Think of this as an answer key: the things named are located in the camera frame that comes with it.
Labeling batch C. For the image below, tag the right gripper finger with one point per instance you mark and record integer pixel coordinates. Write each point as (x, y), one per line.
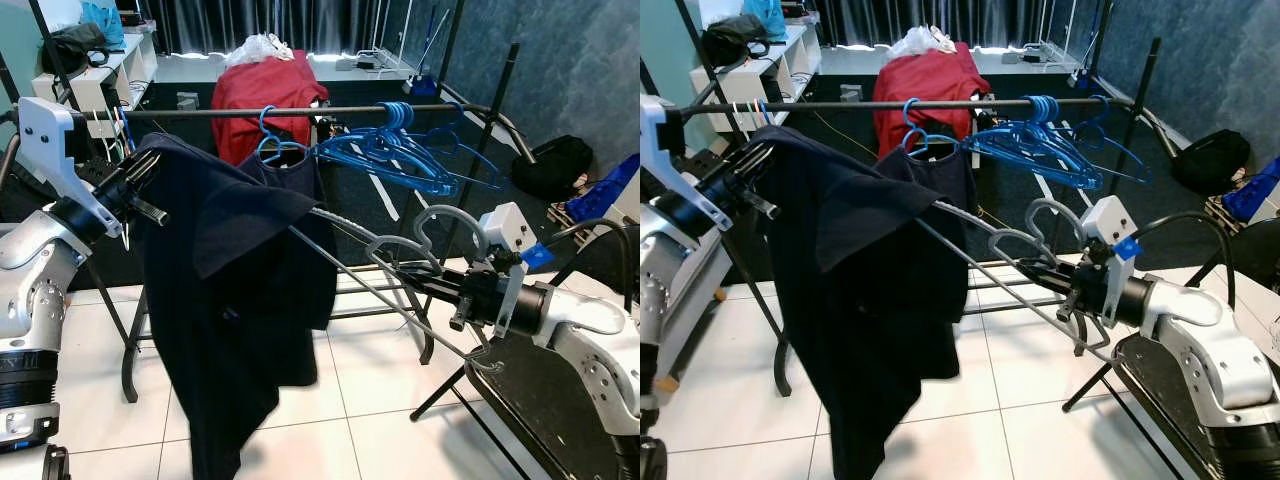
(1035, 267)
(420, 274)
(1043, 284)
(435, 291)

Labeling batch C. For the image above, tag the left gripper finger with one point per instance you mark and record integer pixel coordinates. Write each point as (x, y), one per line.
(746, 156)
(152, 173)
(756, 168)
(142, 164)

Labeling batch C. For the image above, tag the grey metal hanger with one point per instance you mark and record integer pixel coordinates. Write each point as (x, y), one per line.
(965, 220)
(340, 224)

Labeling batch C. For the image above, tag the dark navy shirt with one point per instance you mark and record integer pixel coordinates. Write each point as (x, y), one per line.
(230, 280)
(870, 280)

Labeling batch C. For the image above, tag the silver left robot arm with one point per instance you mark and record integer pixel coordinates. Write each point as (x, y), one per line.
(40, 260)
(660, 270)

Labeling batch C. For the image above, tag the white shelf unit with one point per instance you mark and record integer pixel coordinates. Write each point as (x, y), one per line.
(100, 90)
(760, 85)

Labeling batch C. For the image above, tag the black metal clothes rack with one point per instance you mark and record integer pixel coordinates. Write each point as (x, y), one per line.
(850, 104)
(200, 111)

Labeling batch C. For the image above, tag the black handbag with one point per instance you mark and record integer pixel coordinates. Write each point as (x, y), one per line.
(72, 45)
(730, 38)

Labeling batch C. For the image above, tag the red cloth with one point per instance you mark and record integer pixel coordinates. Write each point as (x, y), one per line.
(930, 85)
(265, 95)

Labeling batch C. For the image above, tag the black backpack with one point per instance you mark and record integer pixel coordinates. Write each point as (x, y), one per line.
(550, 168)
(1210, 160)

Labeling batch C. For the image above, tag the blue bag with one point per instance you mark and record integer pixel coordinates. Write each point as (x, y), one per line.
(768, 15)
(102, 22)

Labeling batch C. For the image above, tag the white plastic bag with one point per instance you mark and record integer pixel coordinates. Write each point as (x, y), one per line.
(922, 40)
(260, 48)

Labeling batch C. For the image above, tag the dark curtain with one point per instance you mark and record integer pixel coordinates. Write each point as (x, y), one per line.
(950, 18)
(280, 20)

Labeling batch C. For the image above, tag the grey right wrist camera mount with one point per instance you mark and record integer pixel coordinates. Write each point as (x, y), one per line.
(1112, 220)
(508, 228)

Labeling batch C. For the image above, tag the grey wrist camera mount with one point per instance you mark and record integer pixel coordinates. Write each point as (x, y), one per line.
(45, 140)
(652, 140)
(1112, 220)
(508, 228)

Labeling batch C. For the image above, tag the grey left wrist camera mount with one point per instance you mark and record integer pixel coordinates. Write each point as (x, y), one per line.
(45, 140)
(652, 140)

